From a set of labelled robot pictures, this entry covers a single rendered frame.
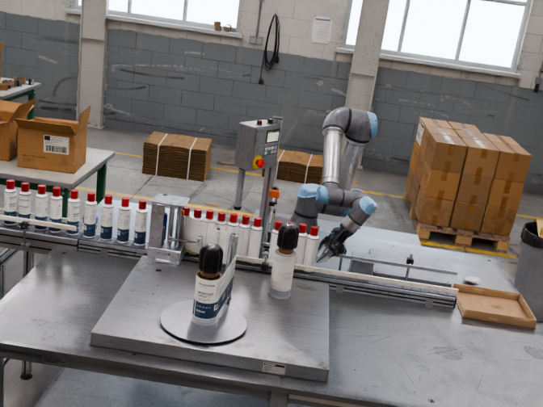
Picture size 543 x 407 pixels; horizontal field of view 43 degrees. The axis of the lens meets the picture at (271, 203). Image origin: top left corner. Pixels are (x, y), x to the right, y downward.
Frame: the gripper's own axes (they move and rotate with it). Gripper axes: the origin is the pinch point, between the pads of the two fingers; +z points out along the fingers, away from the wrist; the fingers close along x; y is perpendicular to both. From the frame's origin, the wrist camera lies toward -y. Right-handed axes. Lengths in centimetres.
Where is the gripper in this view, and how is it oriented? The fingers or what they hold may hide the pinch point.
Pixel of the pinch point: (318, 259)
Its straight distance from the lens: 301.3
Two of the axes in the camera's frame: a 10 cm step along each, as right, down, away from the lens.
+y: -0.8, 3.1, -9.5
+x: 7.9, 6.0, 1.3
